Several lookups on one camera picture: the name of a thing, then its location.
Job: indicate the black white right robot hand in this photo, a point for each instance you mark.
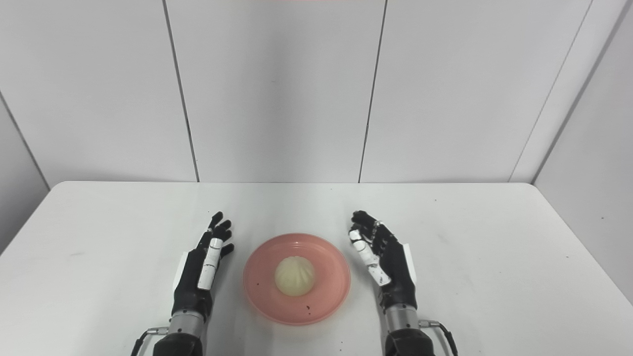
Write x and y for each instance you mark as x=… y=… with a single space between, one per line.
x=390 y=267

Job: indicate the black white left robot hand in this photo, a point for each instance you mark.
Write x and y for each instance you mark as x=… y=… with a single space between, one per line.
x=195 y=282

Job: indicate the pink round plate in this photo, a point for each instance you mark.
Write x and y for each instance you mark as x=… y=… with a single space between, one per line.
x=321 y=291

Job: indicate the cream steamed bun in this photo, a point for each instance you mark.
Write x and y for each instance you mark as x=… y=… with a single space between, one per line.
x=295 y=276

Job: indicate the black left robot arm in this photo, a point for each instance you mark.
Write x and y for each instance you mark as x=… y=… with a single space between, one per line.
x=183 y=336

